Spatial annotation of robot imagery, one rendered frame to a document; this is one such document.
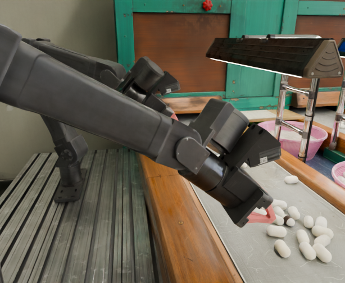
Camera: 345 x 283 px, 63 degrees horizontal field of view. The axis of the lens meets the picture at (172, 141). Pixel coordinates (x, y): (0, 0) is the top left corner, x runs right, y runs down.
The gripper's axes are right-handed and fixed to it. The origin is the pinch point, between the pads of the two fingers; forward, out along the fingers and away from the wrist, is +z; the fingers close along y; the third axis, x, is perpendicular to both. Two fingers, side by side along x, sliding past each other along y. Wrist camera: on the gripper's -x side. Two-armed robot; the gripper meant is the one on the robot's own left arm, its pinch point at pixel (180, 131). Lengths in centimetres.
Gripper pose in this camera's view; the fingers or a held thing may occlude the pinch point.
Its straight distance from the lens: 83.0
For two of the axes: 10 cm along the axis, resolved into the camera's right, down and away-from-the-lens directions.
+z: 7.5, 5.5, 3.6
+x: -6.3, 7.6, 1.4
